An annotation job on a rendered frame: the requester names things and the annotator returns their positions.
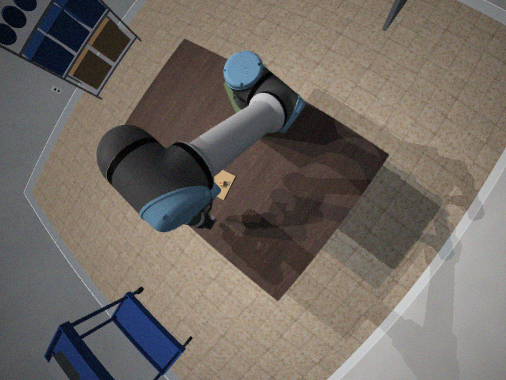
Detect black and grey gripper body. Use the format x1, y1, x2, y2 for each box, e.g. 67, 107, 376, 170
193, 202, 215, 229

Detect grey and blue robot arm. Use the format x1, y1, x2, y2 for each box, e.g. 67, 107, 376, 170
97, 51, 305, 232

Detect tan flat mat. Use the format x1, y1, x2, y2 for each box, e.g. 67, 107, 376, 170
214, 170, 236, 200

